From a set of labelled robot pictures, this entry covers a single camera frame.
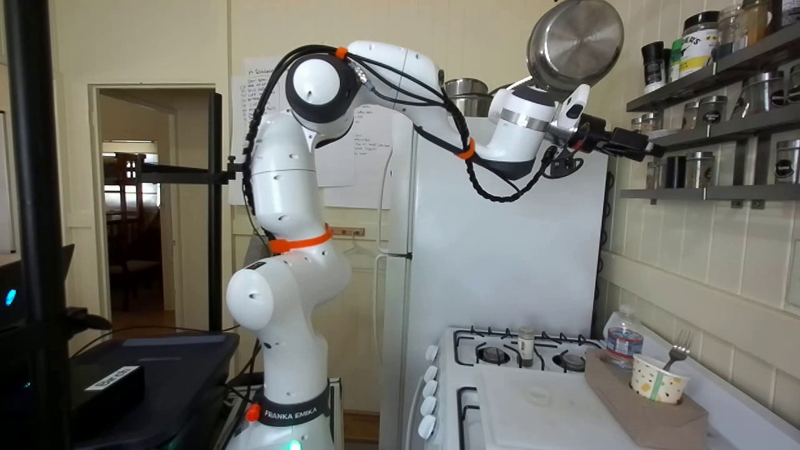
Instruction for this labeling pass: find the dotted paper cup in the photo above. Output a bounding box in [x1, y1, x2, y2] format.
[628, 352, 693, 408]

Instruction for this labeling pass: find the black monitor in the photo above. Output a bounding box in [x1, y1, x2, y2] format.
[0, 239, 78, 339]

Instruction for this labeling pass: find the tall glass spice jar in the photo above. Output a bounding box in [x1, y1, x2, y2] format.
[777, 0, 800, 32]
[724, 0, 774, 54]

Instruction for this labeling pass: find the wooden wall hook rail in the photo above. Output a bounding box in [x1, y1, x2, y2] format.
[327, 223, 371, 239]

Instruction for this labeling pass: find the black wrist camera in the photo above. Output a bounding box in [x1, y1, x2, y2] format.
[544, 147, 587, 180]

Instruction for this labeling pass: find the white refrigerator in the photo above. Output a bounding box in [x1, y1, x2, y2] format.
[378, 113, 612, 450]

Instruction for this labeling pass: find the black table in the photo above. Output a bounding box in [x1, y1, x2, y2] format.
[0, 325, 242, 450]

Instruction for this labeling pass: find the small jar with beige lid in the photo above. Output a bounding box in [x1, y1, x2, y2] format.
[512, 329, 538, 363]

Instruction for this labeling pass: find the white gas stove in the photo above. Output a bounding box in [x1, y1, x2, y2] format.
[399, 322, 800, 450]

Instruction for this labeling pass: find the dark spice jar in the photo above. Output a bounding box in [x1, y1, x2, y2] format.
[641, 39, 667, 94]

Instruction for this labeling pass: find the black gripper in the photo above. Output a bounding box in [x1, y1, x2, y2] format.
[593, 118, 669, 163]

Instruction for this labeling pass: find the white cutting board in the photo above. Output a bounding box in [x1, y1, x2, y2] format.
[472, 363, 663, 450]

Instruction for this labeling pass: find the large jar with black lid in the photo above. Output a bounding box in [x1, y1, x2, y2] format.
[673, 10, 724, 83]

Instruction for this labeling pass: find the metal wall spice rack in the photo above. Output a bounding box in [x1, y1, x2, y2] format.
[619, 20, 800, 209]

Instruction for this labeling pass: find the small glass spice jar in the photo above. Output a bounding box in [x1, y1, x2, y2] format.
[679, 94, 707, 132]
[774, 57, 800, 109]
[687, 153, 719, 189]
[631, 109, 659, 135]
[664, 154, 689, 189]
[772, 138, 800, 187]
[737, 70, 774, 119]
[703, 92, 729, 129]
[646, 157, 667, 189]

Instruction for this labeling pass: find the hanging steel pan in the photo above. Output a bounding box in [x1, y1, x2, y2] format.
[522, 0, 628, 113]

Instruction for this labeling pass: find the thick black pole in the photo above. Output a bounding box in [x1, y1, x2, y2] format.
[3, 0, 76, 450]

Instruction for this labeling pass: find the black box with white label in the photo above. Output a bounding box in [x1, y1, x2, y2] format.
[68, 359, 151, 419]

